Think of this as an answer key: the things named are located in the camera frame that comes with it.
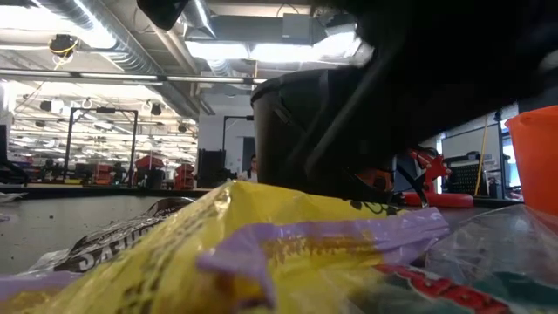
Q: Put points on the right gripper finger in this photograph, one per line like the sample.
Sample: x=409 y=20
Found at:
x=383 y=152
x=344 y=118

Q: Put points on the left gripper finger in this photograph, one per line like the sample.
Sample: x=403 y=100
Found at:
x=163 y=13

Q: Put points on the black jack-o-lantern bucket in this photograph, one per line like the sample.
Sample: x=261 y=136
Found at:
x=279 y=139

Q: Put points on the yellow Sour Patch candy packet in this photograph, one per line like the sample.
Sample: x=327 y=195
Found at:
x=261 y=205
x=331 y=229

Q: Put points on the red green candy packet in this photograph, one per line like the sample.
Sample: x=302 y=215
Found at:
x=436 y=290

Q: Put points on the clear candy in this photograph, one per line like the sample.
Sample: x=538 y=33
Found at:
x=501 y=248

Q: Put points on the brown Hershey's chocolate bar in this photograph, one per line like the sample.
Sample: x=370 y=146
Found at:
x=104 y=250

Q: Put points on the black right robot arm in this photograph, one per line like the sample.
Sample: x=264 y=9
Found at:
x=501 y=35

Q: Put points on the red desk lamp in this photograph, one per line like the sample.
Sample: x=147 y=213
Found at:
x=436 y=200

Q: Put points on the black perforated box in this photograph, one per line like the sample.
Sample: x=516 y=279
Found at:
x=464 y=176

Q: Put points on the person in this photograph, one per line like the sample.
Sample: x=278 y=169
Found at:
x=249 y=172

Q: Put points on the black pole stand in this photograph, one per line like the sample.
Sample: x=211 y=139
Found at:
x=499 y=152

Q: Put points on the orange jack-o-lantern bucket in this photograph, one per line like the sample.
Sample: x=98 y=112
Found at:
x=536 y=161

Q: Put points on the red storage bins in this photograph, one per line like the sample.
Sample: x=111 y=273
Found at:
x=185 y=176

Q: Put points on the black frame stand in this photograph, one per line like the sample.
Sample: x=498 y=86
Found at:
x=224 y=131
x=133 y=144

